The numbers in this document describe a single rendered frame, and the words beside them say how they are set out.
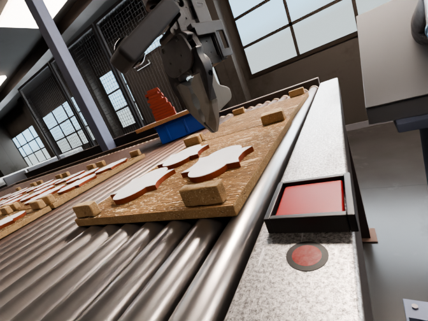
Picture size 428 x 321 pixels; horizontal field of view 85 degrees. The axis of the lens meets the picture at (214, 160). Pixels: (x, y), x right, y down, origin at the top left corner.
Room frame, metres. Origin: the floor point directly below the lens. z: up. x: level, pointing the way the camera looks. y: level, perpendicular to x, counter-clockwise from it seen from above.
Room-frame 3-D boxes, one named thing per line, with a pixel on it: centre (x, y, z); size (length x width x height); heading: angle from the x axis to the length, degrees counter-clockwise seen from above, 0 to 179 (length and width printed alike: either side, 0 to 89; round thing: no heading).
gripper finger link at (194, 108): (0.39, -0.02, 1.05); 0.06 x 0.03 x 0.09; 127
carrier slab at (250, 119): (0.86, -0.19, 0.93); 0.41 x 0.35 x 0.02; 146
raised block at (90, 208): (0.42, 0.25, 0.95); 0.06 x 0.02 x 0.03; 57
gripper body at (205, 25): (0.38, -0.03, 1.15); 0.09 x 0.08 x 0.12; 127
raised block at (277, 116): (0.60, -0.18, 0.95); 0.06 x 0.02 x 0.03; 57
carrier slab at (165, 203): (0.51, 0.03, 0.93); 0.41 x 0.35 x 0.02; 147
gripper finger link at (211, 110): (0.37, -0.04, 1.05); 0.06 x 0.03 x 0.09; 127
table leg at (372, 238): (1.14, -0.66, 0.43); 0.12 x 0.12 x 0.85; 57
